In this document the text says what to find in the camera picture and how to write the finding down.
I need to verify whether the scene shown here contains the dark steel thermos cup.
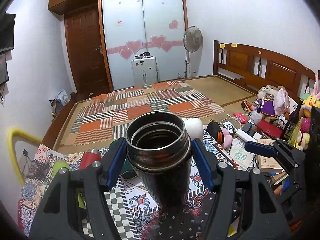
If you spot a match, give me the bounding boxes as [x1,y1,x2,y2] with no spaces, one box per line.
[125,112,191,212]

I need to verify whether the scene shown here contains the brown cardboard box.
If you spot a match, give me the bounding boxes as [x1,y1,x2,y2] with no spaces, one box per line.
[255,154,283,173]

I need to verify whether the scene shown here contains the dark glass bottle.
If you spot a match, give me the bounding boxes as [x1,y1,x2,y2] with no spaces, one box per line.
[280,100,303,140]

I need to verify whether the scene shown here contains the white plastic bottle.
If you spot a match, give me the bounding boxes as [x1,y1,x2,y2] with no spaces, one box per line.
[251,107,263,125]

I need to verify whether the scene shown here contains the red pouch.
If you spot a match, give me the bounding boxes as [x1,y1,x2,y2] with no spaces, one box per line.
[233,113,248,124]

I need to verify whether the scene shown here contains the black orange penguin plush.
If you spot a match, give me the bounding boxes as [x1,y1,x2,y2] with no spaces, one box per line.
[206,120,224,145]

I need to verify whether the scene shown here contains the purple dressed plush toy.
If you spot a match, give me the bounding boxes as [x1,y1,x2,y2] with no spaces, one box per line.
[253,86,284,117]

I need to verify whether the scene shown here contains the colourful patterned cloth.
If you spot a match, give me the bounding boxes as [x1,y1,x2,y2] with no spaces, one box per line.
[17,129,241,240]

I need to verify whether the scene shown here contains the white round object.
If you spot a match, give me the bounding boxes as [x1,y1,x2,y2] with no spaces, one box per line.
[182,118,203,141]

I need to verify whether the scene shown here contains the yellow chick plush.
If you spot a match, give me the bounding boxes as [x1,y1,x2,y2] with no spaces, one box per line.
[302,93,320,118]

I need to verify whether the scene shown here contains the red bottle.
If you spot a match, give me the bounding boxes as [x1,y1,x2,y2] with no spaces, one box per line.
[79,149,101,170]

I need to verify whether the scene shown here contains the wooden bed headboard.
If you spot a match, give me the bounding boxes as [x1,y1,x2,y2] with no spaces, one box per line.
[213,40,319,101]

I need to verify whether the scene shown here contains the patchwork striped bed mat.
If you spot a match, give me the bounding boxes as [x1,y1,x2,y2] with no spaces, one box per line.
[60,80,224,147]

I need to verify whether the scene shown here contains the grey bag on floor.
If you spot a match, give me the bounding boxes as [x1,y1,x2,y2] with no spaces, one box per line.
[49,89,69,117]

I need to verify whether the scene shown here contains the silver suitcase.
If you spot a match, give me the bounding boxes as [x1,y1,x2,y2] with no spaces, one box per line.
[131,56,158,86]

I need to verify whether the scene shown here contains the standing electric fan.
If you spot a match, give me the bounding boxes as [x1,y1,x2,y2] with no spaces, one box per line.
[183,25,203,79]

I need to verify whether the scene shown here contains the brown wooden door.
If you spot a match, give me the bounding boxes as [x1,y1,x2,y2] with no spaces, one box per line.
[65,5,110,94]

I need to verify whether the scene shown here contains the white sliding wardrobe doors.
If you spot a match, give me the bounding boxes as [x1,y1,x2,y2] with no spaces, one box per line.
[101,0,185,90]

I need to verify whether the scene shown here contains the yellow chair frame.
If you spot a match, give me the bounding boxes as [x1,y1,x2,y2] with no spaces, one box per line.
[7,127,42,187]

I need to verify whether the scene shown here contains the wall mounted black television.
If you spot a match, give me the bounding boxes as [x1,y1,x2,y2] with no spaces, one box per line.
[0,14,16,53]

